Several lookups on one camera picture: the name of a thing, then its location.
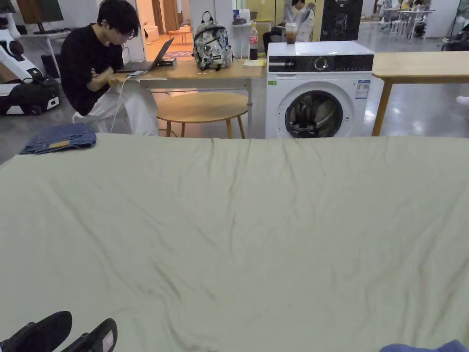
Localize white and black robot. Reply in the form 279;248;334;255
0;25;61;116

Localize round low wooden table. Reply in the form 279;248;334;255
156;91;250;140

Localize wooden table with laptop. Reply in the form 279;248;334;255
108;11;267;138

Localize desk with dark monitor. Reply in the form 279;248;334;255
16;0;71;79

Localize white washing machine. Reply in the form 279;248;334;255
265;22;376;140

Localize group of white chairs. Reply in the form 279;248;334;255
380;6;437;38

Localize dark blue shirt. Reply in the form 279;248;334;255
379;339;469;352

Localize bed with pale green sheet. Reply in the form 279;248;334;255
0;132;469;352

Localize plain wooden table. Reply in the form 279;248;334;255
371;52;469;137

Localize folded blue jeans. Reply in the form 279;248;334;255
20;123;98;155

